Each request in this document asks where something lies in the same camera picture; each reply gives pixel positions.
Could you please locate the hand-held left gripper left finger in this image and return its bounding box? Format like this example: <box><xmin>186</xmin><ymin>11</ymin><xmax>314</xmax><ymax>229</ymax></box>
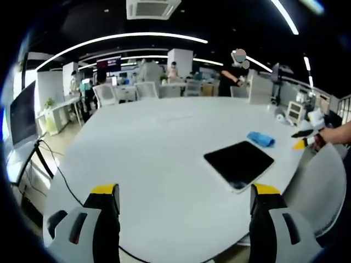
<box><xmin>45</xmin><ymin>183</ymin><xmax>121</xmax><ymax>263</ymax></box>

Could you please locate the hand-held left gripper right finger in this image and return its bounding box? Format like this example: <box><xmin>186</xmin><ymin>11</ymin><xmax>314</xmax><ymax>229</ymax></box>
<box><xmin>248</xmin><ymin>182</ymin><xmax>325</xmax><ymax>263</ymax></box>

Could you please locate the blue cleaning cloth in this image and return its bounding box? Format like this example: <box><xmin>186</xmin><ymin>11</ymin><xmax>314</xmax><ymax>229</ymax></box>
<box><xmin>246</xmin><ymin>131</ymin><xmax>276</xmax><ymax>148</ymax></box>

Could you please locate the black tablet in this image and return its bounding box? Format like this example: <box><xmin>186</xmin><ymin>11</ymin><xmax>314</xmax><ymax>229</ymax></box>
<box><xmin>203</xmin><ymin>140</ymin><xmax>275</xmax><ymax>195</ymax></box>

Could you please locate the small white drawer cabinet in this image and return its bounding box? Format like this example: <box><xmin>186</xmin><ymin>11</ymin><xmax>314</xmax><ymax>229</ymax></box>
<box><xmin>287</xmin><ymin>100</ymin><xmax>304</xmax><ymax>122</ymax></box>

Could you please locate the white roll on table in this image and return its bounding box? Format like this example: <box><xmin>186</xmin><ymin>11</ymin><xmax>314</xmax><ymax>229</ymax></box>
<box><xmin>275</xmin><ymin>107</ymin><xmax>292</xmax><ymax>126</ymax></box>

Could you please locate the white mesh office chair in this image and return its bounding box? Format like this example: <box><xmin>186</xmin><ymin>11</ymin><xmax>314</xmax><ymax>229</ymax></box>
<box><xmin>281</xmin><ymin>142</ymin><xmax>347</xmax><ymax>243</ymax></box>
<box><xmin>92</xmin><ymin>83</ymin><xmax>117</xmax><ymax>108</ymax></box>
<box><xmin>134</xmin><ymin>81</ymin><xmax>160</xmax><ymax>99</ymax></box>

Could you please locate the white tall cabinet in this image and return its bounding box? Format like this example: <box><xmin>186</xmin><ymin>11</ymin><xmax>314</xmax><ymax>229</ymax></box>
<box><xmin>247</xmin><ymin>73</ymin><xmax>274</xmax><ymax>105</ymax></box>

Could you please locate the black monitor stand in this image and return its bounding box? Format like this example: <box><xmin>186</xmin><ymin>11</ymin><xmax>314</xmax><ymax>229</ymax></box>
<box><xmin>15</xmin><ymin>139</ymin><xmax>56</xmax><ymax>187</ymax></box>

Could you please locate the large dark monitor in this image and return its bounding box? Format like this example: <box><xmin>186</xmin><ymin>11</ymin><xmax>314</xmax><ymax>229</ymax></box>
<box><xmin>9</xmin><ymin>80</ymin><xmax>38</xmax><ymax>149</ymax></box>

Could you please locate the long ceiling light strip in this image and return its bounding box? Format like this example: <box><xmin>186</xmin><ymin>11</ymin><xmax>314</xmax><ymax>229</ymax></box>
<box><xmin>36</xmin><ymin>32</ymin><xmax>209</xmax><ymax>71</ymax></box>

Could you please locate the ceiling air conditioner unit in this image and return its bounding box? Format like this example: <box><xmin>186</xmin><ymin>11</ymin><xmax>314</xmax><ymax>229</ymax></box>
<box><xmin>126</xmin><ymin>0</ymin><xmax>182</xmax><ymax>21</ymax></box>

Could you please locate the black cable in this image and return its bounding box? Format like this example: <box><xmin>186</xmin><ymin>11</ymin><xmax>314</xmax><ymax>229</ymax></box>
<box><xmin>38</xmin><ymin>139</ymin><xmax>84</xmax><ymax>208</ymax></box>

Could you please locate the wall display screen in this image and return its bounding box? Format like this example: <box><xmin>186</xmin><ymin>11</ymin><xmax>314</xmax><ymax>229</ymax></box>
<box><xmin>96</xmin><ymin>55</ymin><xmax>122</xmax><ymax>71</ymax></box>

